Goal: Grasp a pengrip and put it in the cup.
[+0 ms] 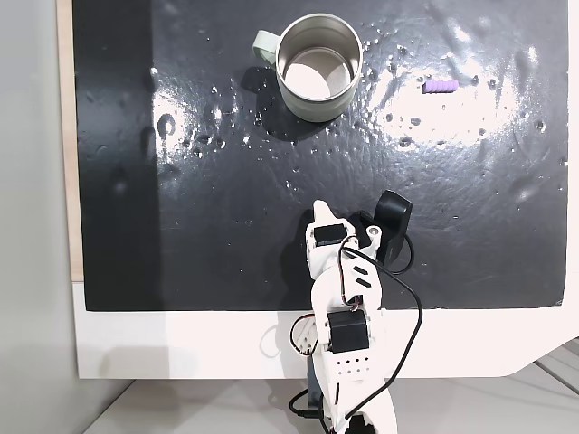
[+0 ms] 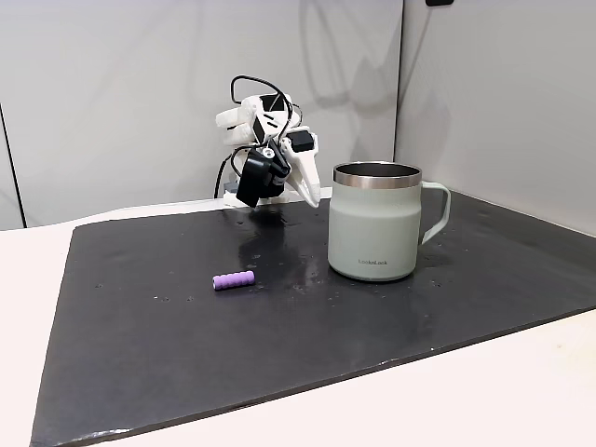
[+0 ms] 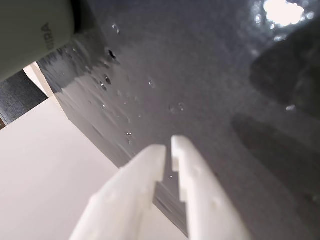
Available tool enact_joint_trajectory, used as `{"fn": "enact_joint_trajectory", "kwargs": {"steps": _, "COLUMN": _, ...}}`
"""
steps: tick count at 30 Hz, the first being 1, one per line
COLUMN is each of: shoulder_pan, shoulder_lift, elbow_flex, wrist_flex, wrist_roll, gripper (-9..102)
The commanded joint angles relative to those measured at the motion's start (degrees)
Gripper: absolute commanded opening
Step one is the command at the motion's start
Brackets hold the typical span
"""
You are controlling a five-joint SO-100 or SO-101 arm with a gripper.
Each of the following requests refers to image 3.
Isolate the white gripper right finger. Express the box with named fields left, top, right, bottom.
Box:
left=170, top=135, right=252, bottom=240

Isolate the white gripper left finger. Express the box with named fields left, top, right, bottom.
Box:
left=68, top=145, right=166, bottom=240

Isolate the metal cup with handle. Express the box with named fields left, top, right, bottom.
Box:
left=0, top=0, right=76, bottom=83

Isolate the black glossy mat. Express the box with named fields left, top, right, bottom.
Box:
left=36, top=0, right=320, bottom=238

